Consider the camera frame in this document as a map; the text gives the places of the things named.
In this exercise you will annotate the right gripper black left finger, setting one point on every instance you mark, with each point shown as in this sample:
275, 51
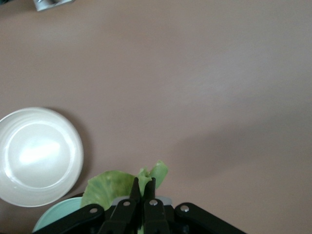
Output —
124, 212

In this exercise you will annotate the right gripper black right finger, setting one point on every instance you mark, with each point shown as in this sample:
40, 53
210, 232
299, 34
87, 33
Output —
154, 214

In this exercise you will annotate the green lettuce leaf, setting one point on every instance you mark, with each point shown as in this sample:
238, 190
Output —
107, 185

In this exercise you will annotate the mint green plate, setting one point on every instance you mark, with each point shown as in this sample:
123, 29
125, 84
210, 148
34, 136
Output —
53, 217

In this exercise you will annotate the cream white plate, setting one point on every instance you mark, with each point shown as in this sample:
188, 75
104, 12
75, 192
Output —
39, 156

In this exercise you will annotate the small metal bracket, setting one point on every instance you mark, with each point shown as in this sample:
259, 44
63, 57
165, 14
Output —
44, 4

